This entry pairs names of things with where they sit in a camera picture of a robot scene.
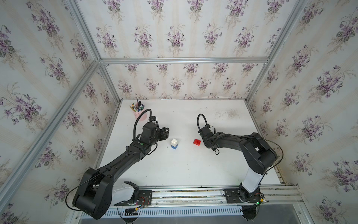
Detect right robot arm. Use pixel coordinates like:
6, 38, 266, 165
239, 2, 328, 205
198, 125, 278, 203

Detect white lego brick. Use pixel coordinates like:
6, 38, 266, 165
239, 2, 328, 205
171, 139, 178, 146

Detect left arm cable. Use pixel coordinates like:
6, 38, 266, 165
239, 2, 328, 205
65, 108, 158, 211

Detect aluminium rail frame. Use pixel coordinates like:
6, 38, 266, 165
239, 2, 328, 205
71, 184, 304, 210

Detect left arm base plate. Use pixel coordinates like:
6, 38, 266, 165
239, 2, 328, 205
112, 190, 153, 207

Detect pens in cup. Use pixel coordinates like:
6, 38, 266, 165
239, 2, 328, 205
130, 99, 145, 112

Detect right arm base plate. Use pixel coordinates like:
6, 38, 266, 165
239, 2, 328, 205
223, 189, 264, 205

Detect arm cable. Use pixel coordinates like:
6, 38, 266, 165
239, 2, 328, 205
65, 108, 158, 211
196, 113, 284, 180

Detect pink pen cup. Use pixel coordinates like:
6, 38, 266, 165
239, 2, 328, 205
133, 110, 147, 121

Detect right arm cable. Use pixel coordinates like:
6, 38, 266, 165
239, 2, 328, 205
196, 113, 284, 180

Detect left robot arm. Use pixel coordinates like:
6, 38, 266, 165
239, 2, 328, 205
72, 122, 170, 220

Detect red curved lego brick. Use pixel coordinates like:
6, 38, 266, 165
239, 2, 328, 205
193, 139, 201, 146

